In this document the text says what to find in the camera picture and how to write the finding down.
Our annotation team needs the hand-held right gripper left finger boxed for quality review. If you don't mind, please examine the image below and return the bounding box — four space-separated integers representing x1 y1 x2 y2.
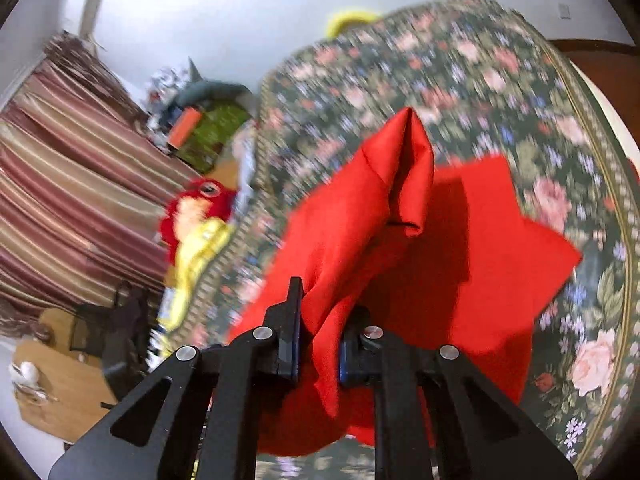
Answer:
47 276 306 480

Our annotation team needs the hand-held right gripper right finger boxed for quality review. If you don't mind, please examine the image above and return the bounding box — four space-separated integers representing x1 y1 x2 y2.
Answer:
338 305 578 480

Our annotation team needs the red garment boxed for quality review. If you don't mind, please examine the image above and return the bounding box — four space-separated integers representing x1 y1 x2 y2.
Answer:
225 106 585 458

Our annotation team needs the black chair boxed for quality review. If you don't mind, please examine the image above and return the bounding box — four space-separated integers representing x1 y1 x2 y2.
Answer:
70 282 156 401

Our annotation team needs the red plush toy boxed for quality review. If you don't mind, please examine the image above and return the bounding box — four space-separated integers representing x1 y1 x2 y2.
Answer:
159 176 238 261

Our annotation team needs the green box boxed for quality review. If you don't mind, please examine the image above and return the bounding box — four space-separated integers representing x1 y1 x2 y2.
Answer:
177 102 251 173

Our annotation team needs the wooden desk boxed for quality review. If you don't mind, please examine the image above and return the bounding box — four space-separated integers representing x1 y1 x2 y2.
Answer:
10 307 121 443

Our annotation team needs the orange box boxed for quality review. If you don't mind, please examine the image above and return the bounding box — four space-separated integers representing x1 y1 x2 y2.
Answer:
167 108 203 148

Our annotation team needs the grey shark plush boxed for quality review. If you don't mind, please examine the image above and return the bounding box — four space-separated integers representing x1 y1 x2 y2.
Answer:
172 57 253 111

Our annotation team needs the white cloth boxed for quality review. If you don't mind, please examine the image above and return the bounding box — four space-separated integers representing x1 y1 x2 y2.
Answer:
10 362 41 391

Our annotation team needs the striped curtain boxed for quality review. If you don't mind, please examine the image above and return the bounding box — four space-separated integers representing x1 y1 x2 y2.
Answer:
0 32 201 321

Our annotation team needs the floral bedspread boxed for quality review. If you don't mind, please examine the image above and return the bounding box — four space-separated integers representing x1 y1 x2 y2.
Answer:
190 0 640 480

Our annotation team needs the cream bed sheet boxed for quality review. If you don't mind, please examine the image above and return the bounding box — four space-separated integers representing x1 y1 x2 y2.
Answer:
575 55 640 181

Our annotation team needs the yellow ring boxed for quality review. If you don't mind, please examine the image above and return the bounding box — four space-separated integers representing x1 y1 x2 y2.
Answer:
325 7 376 38

